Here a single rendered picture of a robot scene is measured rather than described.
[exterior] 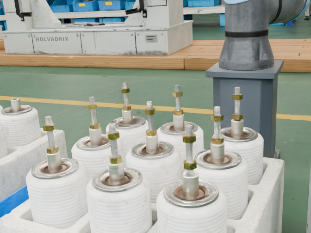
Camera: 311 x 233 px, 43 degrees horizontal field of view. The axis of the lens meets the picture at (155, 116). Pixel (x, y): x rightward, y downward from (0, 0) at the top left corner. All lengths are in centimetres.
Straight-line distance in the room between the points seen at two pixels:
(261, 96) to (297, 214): 31
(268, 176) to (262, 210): 12
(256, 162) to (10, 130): 59
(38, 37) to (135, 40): 84
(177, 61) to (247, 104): 158
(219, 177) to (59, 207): 25
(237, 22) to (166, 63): 162
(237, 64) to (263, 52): 8
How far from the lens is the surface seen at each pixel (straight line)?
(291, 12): 120
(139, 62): 275
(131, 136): 81
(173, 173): 68
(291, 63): 249
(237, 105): 73
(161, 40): 274
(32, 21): 349
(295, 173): 120
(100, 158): 72
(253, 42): 109
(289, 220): 98
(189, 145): 52
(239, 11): 108
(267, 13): 111
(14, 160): 95
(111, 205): 57
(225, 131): 77
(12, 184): 95
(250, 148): 72
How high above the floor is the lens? 52
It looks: 18 degrees down
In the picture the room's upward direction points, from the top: 4 degrees counter-clockwise
